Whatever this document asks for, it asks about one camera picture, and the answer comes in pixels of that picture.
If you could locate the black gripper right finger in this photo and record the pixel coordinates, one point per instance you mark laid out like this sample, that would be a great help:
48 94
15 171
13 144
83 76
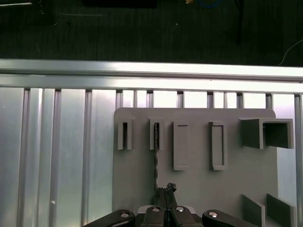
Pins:
180 217

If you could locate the grey parts rack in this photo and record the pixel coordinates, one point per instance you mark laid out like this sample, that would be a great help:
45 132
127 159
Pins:
198 186

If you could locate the dark RAM stick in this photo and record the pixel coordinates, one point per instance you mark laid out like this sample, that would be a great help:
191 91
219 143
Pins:
157 134

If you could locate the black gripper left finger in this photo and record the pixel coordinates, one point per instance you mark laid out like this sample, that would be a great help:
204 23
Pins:
154 217

